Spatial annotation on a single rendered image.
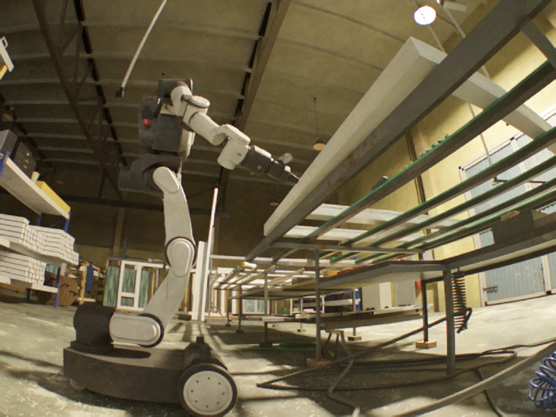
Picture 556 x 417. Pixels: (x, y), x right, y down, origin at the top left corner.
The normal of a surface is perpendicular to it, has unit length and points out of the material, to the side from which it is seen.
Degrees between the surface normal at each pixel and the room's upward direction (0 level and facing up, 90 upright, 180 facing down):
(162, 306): 90
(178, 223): 90
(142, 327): 90
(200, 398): 90
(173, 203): 115
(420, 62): 180
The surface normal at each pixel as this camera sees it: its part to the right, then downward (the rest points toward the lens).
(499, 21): -0.96, -0.10
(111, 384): 0.15, -0.34
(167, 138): 0.31, -0.15
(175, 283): 0.29, 0.10
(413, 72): 0.00, 0.94
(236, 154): 0.24, 0.51
